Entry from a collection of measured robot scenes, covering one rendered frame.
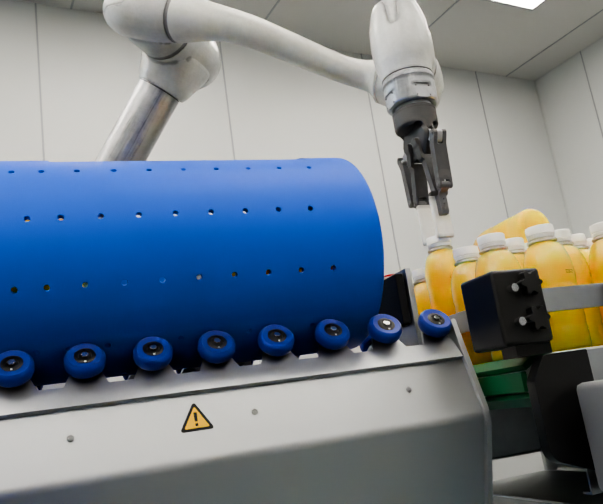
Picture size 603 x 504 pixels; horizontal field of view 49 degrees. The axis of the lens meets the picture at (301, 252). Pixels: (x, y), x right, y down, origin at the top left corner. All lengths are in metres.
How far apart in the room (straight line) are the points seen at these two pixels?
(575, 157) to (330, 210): 5.22
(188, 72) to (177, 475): 1.01
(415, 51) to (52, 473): 0.84
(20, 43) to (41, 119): 0.48
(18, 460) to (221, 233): 0.32
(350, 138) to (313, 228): 3.97
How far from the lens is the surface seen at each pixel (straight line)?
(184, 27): 1.38
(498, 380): 0.89
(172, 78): 1.54
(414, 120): 1.13
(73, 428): 0.76
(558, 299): 0.90
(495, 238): 0.97
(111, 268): 0.77
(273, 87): 4.65
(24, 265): 0.77
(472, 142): 5.52
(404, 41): 1.18
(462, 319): 0.99
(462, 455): 0.89
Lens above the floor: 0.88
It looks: 13 degrees up
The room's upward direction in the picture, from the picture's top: 8 degrees counter-clockwise
